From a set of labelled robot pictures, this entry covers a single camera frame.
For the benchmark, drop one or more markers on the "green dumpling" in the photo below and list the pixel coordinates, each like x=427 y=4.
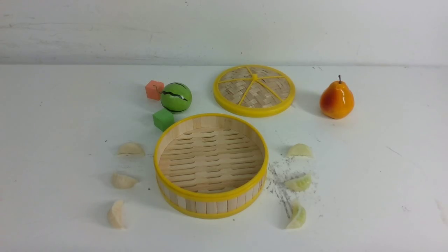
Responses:
x=299 y=184
x=300 y=149
x=299 y=216

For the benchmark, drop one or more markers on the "white dumpling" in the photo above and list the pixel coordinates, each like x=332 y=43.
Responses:
x=115 y=215
x=122 y=181
x=130 y=149

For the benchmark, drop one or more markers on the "bamboo steamer tray yellow rim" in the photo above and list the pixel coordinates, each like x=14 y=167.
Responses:
x=211 y=165

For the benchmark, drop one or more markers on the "woven bamboo steamer lid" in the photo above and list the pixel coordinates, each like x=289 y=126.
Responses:
x=254 y=91

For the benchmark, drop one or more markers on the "green toy watermelon ball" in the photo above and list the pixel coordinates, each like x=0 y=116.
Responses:
x=176 y=97

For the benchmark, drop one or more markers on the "green foam cube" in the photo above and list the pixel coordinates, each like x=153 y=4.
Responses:
x=163 y=119

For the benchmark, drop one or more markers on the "orange foam cube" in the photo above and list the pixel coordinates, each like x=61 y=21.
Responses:
x=154 y=89

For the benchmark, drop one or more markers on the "orange toy pear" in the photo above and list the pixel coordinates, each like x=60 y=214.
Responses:
x=337 y=101

